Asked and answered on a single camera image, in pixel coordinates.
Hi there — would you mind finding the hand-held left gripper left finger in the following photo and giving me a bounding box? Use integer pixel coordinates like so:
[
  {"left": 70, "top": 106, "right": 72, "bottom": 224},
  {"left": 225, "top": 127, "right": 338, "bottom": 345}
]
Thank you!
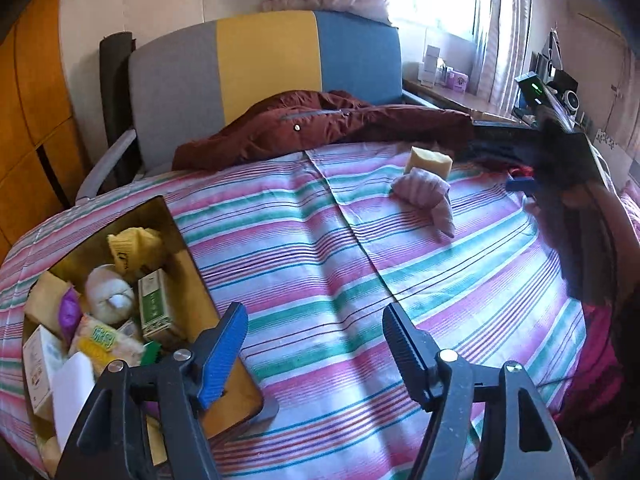
[{"left": 55, "top": 302, "right": 249, "bottom": 480}]

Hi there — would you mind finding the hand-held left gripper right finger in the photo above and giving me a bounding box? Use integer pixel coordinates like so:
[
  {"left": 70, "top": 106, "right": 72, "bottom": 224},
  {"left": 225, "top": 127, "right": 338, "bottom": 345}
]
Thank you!
[{"left": 382, "top": 303, "right": 568, "bottom": 480}]

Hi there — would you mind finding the green carton box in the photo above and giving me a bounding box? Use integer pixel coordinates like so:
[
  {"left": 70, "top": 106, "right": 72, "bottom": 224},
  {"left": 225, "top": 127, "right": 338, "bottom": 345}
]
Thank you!
[{"left": 137, "top": 268, "right": 183, "bottom": 343}]

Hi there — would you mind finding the gold tin box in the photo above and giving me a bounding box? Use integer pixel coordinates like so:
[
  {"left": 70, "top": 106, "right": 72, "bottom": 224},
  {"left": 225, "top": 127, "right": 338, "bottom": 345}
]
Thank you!
[{"left": 22, "top": 195, "right": 281, "bottom": 480}]

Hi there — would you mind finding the cream sock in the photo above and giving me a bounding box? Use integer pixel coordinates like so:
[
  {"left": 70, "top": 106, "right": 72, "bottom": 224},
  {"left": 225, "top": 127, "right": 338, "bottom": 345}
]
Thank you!
[{"left": 84, "top": 264, "right": 136, "bottom": 323}]

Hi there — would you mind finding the yellow knit sock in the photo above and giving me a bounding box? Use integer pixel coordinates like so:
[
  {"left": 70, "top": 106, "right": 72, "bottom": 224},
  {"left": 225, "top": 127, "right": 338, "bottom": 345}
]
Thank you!
[{"left": 106, "top": 227, "right": 166, "bottom": 276}]

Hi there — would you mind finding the white sponge block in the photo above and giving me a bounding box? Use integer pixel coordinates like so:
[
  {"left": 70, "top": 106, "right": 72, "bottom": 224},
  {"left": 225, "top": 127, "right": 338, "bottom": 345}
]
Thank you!
[{"left": 51, "top": 351, "right": 96, "bottom": 453}]

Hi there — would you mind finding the purple packet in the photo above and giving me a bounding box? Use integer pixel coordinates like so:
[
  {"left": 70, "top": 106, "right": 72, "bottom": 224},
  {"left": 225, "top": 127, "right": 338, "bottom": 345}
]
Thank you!
[{"left": 57, "top": 287, "right": 83, "bottom": 336}]

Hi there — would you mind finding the beige cardboard box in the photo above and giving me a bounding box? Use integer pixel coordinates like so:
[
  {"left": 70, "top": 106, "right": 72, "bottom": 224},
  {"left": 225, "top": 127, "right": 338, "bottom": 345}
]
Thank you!
[{"left": 22, "top": 325, "right": 68, "bottom": 418}]

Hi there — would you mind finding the yellow sponge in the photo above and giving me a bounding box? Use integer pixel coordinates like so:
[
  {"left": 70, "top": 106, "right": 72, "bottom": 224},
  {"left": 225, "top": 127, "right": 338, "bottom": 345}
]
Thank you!
[
  {"left": 404, "top": 146, "right": 453, "bottom": 180},
  {"left": 25, "top": 271, "right": 71, "bottom": 323}
]

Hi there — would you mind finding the person's right forearm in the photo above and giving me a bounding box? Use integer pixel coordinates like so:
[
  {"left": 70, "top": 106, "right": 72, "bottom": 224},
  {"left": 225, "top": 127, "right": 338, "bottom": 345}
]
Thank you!
[{"left": 585, "top": 180, "right": 640, "bottom": 466}]

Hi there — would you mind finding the wooden side desk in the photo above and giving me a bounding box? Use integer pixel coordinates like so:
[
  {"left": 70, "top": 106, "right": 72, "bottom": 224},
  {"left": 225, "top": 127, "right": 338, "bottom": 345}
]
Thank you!
[{"left": 402, "top": 77, "right": 516, "bottom": 126}]

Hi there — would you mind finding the pink striped sock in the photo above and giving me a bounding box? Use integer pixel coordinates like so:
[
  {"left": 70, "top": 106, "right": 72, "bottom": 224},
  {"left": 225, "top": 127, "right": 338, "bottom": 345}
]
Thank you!
[{"left": 390, "top": 169, "right": 456, "bottom": 239}]

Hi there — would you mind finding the striped table cloth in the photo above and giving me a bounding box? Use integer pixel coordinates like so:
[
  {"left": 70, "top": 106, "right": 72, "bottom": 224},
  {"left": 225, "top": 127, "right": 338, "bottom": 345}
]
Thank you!
[{"left": 0, "top": 140, "right": 588, "bottom": 480}]

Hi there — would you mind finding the sheer window curtain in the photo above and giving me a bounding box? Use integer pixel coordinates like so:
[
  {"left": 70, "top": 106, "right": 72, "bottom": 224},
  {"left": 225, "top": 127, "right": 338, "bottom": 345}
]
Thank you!
[{"left": 472, "top": 0, "right": 531, "bottom": 111}]

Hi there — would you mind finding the white box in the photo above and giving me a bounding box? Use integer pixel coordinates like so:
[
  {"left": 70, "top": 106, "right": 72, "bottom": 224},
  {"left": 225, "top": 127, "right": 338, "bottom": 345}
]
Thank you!
[{"left": 419, "top": 45, "right": 443, "bottom": 86}]

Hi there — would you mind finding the dark red jacket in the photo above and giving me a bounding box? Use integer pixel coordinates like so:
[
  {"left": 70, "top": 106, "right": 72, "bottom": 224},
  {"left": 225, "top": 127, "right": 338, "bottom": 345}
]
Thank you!
[{"left": 172, "top": 90, "right": 476, "bottom": 171}]

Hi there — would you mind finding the grey yellow blue chair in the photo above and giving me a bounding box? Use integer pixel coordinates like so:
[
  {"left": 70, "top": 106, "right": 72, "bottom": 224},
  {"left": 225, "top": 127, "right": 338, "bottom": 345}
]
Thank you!
[{"left": 75, "top": 10, "right": 441, "bottom": 206}]

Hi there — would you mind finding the wooden wardrobe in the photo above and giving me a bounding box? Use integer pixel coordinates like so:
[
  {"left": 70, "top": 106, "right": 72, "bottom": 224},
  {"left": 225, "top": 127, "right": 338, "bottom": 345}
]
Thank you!
[{"left": 0, "top": 0, "right": 93, "bottom": 261}]

